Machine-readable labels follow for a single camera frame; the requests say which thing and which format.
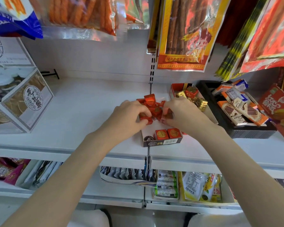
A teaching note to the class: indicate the person's right hand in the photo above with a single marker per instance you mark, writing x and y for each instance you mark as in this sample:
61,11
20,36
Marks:
191,118

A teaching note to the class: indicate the person's left hand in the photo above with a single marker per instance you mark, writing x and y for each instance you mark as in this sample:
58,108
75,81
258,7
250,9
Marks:
123,122

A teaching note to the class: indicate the heap of gold candies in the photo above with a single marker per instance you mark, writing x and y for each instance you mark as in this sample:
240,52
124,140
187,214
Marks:
201,102

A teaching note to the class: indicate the red Filer candy box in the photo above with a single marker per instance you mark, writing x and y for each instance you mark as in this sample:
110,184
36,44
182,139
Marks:
177,86

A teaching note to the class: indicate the cluster of red square candies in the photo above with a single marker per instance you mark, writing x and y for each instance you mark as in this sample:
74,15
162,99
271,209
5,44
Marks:
151,100

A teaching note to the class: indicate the white box of red chocolates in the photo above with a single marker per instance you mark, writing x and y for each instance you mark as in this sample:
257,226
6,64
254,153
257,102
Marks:
163,141

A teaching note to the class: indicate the wafer bar packets group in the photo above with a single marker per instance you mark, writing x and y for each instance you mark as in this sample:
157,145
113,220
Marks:
241,108

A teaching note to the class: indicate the black plastic tray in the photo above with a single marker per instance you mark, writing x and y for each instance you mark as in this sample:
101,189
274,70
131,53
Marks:
250,133

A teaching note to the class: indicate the person's right forearm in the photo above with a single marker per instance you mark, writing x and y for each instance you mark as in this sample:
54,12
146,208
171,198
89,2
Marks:
250,177

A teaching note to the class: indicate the person's left forearm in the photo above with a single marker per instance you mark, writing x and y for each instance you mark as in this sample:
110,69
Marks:
56,186

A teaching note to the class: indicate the white metal shelf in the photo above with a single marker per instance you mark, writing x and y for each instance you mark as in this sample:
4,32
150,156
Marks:
85,111

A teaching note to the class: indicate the red cardboard display box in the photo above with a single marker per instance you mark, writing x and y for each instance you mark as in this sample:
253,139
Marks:
274,104

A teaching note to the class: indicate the printed jar display box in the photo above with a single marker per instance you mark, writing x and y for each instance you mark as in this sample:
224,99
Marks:
33,99

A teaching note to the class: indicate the stack of green white packets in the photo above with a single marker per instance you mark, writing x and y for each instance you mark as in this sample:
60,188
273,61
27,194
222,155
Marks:
165,189

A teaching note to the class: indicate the yellow black striped bags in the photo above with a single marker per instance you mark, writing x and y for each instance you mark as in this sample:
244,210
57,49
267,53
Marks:
236,51

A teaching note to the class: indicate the yellow red bag brown sticks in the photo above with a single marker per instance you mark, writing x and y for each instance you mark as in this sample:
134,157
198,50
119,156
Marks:
179,33

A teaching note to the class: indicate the black metal hook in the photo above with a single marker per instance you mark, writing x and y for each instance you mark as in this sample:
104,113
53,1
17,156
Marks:
49,73

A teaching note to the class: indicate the dark brown snack bag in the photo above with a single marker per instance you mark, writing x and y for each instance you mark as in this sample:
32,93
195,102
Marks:
153,33

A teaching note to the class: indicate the dark red snack bag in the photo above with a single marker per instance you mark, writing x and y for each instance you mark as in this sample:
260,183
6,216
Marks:
234,18

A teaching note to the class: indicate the red orange snack bag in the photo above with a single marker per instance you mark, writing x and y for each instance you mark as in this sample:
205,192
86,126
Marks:
269,37

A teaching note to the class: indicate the clear green print snack bag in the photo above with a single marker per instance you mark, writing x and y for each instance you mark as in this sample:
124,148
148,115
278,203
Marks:
137,7

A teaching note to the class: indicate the clear bag of orange sticks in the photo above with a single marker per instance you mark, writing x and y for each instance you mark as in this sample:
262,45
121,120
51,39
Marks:
73,9

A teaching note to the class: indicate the pile of pink snack packets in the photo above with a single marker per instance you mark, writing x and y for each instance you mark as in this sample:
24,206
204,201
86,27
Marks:
2,170

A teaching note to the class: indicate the white blue snack bag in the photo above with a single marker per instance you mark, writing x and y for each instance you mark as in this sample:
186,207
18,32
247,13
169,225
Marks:
14,23

